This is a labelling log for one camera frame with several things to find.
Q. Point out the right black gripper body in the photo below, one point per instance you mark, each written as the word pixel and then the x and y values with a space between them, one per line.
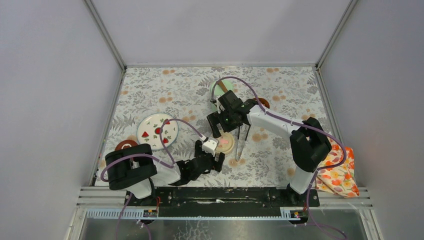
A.
pixel 227 122

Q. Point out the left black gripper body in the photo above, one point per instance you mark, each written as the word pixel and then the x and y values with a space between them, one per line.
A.
pixel 213 158

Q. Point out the black tongs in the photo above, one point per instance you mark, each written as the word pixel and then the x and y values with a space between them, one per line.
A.
pixel 242 137

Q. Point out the green lid with handle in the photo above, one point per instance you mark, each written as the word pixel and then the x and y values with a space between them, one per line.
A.
pixel 218 91

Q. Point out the cream round lid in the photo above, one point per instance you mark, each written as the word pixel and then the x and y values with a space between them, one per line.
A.
pixel 226 143

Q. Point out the steel bowl red band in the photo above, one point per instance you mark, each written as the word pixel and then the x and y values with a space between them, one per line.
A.
pixel 264 102

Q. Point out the white plate with food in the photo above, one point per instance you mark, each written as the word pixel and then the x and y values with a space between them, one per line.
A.
pixel 148 131

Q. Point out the red round lid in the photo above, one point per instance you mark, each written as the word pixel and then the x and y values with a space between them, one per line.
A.
pixel 128 143

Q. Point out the green cylindrical container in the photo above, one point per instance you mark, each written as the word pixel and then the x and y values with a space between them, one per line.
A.
pixel 213 104

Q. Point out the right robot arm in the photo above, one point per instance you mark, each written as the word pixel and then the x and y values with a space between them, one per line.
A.
pixel 309 144

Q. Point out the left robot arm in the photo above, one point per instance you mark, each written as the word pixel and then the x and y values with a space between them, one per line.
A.
pixel 132 167

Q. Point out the floral table mat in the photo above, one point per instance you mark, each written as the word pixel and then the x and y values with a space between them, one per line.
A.
pixel 184 93

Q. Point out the orange floral cloth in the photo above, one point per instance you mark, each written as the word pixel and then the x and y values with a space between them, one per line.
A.
pixel 338 180

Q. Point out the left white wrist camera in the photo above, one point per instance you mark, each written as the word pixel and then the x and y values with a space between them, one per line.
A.
pixel 209 144

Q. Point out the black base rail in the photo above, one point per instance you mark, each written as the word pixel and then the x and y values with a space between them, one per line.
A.
pixel 224 201

